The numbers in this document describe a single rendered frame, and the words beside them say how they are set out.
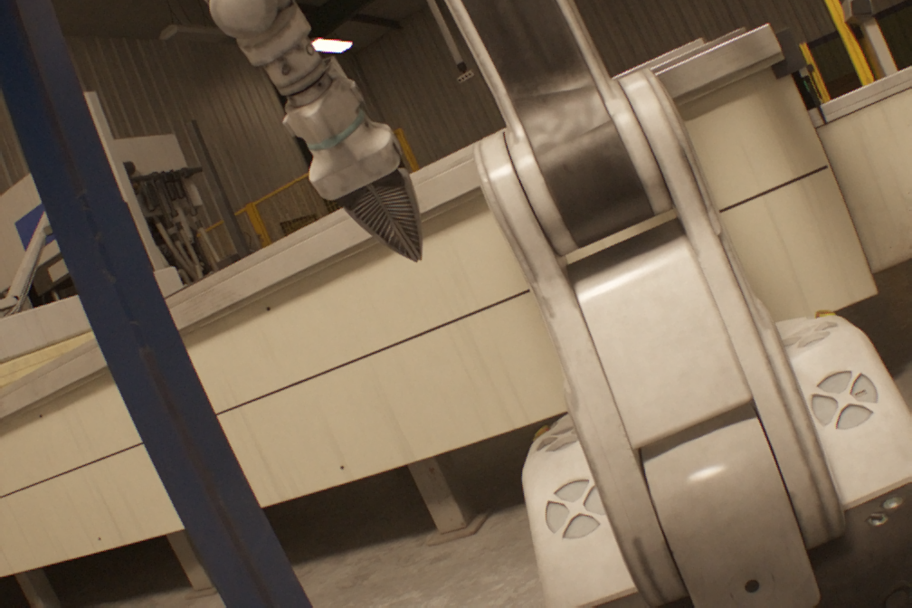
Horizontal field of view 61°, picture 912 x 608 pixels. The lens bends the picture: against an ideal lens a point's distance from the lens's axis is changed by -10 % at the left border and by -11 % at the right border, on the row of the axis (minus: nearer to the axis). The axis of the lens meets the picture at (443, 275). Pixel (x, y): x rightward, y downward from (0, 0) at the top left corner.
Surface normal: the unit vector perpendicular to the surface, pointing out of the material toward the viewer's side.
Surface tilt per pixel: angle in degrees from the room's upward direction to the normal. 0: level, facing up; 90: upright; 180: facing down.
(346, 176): 123
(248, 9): 128
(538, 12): 107
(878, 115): 90
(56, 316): 90
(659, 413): 69
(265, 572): 90
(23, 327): 90
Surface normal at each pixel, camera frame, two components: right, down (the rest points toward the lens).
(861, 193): -0.35, 0.19
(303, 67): 0.52, 0.31
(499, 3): -0.07, 0.39
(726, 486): -0.33, -0.38
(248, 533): 0.84, -0.36
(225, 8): -0.02, 0.61
